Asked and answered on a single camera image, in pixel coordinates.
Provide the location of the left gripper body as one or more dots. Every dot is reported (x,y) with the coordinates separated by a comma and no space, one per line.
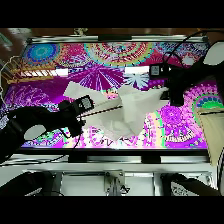
(74,122)

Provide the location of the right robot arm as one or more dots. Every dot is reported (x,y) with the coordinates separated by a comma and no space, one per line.
(203,71)

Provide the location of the white shirt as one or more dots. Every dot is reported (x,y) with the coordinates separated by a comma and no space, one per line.
(133,110)

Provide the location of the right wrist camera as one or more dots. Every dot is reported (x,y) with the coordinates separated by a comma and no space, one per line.
(155,71)

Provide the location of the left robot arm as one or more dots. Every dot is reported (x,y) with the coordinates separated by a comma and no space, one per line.
(20,123)

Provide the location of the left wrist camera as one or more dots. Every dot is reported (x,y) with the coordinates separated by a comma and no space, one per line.
(84,103)

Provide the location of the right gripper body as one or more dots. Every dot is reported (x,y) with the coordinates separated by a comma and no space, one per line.
(176,90)

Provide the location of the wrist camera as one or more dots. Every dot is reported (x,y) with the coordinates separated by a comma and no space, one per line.
(84,103)
(155,71)

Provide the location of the beige garment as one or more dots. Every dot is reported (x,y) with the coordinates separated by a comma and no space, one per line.
(213,133)

